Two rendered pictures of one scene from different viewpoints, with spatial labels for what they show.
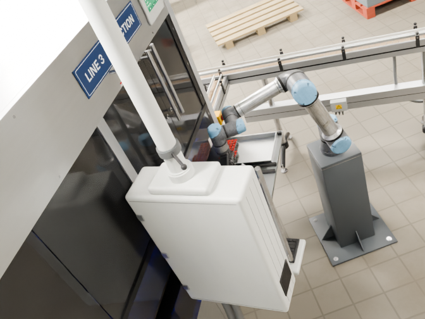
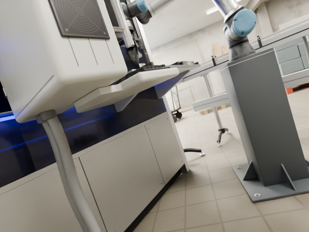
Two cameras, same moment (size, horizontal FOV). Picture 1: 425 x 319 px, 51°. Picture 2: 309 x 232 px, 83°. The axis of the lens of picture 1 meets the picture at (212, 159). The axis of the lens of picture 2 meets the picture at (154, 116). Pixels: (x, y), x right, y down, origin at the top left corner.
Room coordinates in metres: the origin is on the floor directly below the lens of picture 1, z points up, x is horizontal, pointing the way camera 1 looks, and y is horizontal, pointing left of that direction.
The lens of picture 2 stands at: (0.78, -0.22, 0.71)
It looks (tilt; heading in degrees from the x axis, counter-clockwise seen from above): 4 degrees down; 8
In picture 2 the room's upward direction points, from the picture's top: 19 degrees counter-clockwise
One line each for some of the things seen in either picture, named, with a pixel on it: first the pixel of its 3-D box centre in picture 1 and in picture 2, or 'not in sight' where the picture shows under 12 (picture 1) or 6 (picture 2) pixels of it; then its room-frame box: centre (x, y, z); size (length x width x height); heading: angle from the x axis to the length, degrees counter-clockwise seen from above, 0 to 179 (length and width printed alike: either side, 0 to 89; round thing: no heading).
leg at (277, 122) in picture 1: (274, 113); (213, 104); (3.02, -0.63, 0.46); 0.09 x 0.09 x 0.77; 62
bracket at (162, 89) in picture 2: not in sight; (173, 85); (2.24, -0.23, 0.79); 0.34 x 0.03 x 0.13; 62
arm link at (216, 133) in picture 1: (217, 134); (123, 14); (1.89, -0.07, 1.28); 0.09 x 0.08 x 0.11; 85
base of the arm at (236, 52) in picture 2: (331, 142); (240, 51); (1.97, -0.69, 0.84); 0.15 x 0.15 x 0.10
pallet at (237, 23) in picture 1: (252, 21); (220, 105); (5.86, -1.31, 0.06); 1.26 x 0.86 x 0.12; 85
